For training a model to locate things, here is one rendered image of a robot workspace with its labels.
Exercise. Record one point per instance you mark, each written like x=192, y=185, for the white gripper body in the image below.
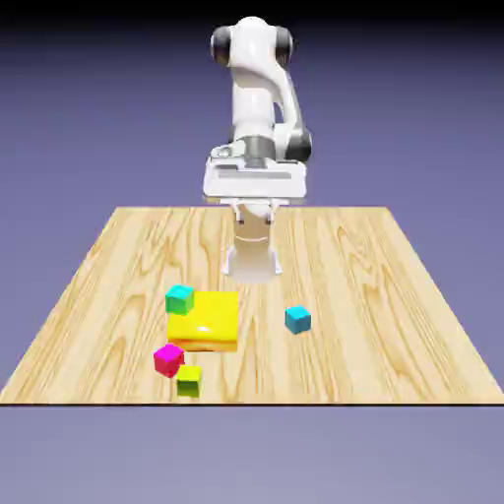
x=254, y=187

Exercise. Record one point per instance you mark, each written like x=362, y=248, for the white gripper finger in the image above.
x=270, y=213
x=238, y=214

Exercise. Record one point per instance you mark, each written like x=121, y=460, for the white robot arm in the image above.
x=252, y=78

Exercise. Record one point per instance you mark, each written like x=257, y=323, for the small teal green cube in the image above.
x=179, y=301

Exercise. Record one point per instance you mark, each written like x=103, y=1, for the small cyan cube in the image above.
x=297, y=319

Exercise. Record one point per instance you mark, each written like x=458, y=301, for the small magenta cube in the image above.
x=168, y=360

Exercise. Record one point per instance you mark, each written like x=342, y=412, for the small lime green cube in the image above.
x=189, y=381

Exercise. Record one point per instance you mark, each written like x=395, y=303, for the large yellow box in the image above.
x=214, y=319

